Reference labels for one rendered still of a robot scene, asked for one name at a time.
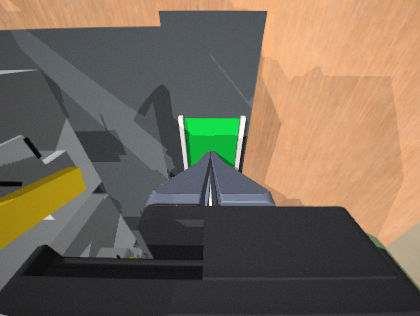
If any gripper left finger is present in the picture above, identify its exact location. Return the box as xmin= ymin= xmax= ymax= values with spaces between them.
xmin=145 ymin=151 xmax=211 ymax=207

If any dark grey board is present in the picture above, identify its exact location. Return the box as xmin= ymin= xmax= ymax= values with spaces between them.
xmin=0 ymin=10 xmax=267 ymax=259

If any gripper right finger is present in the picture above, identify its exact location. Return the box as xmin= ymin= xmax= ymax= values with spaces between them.
xmin=211 ymin=151 xmax=276 ymax=206

